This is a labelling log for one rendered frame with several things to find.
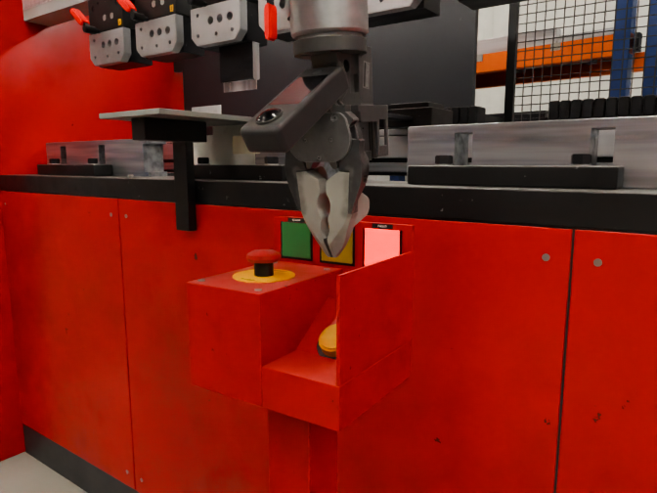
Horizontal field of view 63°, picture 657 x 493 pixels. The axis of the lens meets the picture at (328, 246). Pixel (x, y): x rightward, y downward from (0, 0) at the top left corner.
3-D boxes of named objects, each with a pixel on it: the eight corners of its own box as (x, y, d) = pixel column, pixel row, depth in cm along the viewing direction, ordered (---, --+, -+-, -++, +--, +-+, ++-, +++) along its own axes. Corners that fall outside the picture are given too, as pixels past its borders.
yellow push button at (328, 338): (318, 358, 58) (311, 346, 57) (333, 332, 61) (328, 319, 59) (348, 366, 56) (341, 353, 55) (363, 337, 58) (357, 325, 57)
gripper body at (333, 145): (391, 161, 56) (388, 41, 54) (350, 170, 49) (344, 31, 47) (330, 161, 61) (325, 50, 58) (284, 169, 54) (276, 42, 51)
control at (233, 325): (190, 384, 61) (183, 227, 58) (278, 344, 74) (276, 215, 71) (339, 432, 50) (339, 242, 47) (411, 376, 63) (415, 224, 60)
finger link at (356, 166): (371, 212, 52) (368, 119, 50) (363, 215, 51) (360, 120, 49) (330, 210, 55) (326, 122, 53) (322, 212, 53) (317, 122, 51)
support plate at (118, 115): (99, 118, 100) (99, 113, 100) (206, 126, 121) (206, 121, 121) (158, 113, 89) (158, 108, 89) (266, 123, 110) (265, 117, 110)
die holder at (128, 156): (47, 174, 163) (45, 142, 161) (66, 173, 168) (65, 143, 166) (148, 176, 134) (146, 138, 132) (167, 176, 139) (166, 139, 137)
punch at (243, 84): (220, 92, 118) (219, 47, 117) (227, 93, 120) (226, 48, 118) (253, 88, 112) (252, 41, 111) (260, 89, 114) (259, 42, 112)
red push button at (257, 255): (239, 282, 61) (238, 250, 61) (261, 276, 64) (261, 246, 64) (266, 286, 59) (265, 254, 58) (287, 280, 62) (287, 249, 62)
